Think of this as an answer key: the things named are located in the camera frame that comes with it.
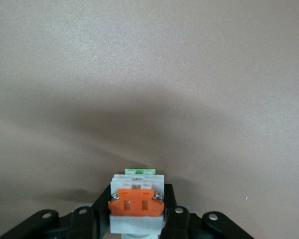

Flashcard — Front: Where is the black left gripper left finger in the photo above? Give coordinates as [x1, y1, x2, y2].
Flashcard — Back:
[0, 184, 113, 239]

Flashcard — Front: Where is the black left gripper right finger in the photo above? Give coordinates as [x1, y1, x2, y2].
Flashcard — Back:
[161, 183, 255, 239]

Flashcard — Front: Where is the green button white orange body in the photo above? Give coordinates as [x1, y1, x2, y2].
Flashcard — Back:
[107, 168, 165, 239]

